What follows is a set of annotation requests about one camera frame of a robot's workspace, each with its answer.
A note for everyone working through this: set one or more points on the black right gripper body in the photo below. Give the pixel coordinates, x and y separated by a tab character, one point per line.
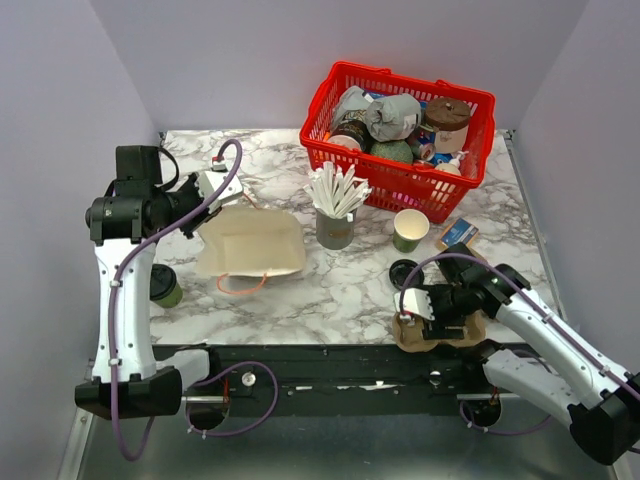
449	308

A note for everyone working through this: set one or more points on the red plastic shopping basket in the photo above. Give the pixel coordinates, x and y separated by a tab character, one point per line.
397	186

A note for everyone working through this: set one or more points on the green paper coffee cup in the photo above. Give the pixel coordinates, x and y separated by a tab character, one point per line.
170	295

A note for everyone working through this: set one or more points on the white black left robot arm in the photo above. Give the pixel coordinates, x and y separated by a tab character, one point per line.
125	225

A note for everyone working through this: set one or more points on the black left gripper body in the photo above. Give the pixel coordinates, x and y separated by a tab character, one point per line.
186	197

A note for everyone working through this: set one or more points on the black mounting base rail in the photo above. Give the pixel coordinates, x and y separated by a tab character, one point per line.
340	380

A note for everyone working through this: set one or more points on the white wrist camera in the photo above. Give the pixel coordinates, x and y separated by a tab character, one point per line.
217	188
414	302

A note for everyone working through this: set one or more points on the brown lidded white tub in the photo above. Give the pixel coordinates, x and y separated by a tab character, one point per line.
449	119

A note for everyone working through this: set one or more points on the dark printed paper cup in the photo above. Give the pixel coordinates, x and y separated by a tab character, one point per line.
351	132

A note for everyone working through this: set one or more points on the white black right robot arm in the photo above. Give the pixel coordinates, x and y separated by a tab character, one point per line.
596	398

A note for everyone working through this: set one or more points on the grey straw holder cup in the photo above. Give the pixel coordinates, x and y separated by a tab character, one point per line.
335	233

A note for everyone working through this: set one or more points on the white wrapped straws bundle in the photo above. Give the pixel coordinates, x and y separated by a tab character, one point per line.
336	192

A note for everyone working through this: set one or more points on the black plastic cup lid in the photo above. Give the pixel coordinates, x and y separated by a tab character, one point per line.
163	281

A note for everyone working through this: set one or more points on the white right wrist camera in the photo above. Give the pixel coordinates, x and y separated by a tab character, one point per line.
414	302

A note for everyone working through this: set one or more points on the green textured ball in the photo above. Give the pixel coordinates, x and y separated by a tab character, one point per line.
398	151

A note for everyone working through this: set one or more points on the blue yellow card packet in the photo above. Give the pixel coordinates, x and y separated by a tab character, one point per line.
460	231

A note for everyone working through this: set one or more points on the grey wrapped bundle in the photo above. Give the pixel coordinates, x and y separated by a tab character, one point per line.
393	118

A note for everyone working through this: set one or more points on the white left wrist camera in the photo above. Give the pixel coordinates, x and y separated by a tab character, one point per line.
217	188

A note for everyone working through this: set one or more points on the red blue drink can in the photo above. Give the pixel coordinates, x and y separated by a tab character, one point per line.
422	145

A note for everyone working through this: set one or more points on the white pump bottle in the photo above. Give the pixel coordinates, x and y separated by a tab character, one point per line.
449	163

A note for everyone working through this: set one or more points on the cream printed paper bag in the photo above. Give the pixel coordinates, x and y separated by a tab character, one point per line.
245	246

